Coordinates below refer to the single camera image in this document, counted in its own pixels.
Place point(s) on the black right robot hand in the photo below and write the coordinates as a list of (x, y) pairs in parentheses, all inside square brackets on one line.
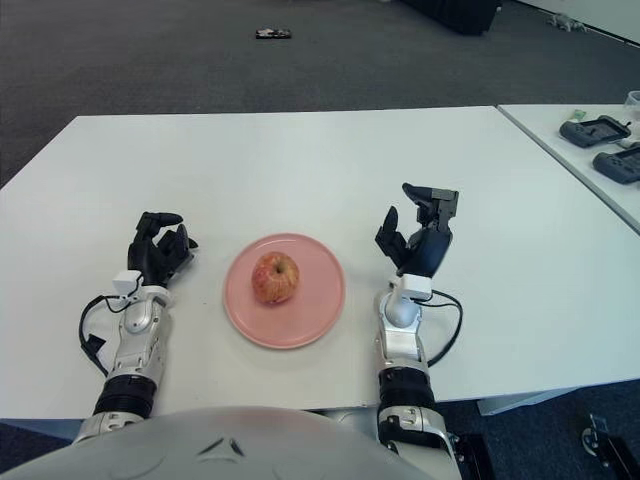
[(430, 250)]

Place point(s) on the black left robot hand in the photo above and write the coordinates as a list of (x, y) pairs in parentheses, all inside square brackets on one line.
[(147, 252)]

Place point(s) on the red yellow apple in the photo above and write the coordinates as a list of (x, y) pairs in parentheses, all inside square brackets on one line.
[(275, 277)]

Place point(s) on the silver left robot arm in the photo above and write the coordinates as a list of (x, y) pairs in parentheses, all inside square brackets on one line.
[(134, 345)]

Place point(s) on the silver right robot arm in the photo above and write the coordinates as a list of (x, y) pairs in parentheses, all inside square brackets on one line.
[(400, 350)]

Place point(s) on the pink round plate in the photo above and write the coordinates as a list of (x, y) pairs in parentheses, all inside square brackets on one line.
[(315, 310)]

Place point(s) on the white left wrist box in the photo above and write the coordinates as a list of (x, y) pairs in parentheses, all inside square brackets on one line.
[(126, 281)]

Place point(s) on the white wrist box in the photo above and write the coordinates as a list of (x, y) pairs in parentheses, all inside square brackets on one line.
[(126, 281), (415, 286)]

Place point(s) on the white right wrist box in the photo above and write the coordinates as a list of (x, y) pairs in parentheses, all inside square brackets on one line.
[(415, 286)]

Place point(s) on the grey robot torso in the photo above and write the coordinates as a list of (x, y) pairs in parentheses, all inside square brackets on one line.
[(200, 445)]

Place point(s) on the small green packet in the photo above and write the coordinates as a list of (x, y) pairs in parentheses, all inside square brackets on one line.
[(579, 114)]

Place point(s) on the grey handheld controller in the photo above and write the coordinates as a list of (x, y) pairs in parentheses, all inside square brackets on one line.
[(619, 166), (594, 131)]

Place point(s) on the black cabinet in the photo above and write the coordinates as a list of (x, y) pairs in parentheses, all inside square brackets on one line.
[(450, 15)]

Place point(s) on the clear plastic cup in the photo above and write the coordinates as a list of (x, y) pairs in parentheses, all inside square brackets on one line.
[(634, 102)]

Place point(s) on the flat dark object on floor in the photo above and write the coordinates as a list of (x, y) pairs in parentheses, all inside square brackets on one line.
[(274, 34)]

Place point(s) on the black caster wheel base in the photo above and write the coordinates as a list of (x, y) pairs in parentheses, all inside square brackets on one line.
[(607, 442)]

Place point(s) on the grey toy figure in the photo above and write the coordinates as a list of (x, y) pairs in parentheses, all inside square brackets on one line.
[(564, 22)]

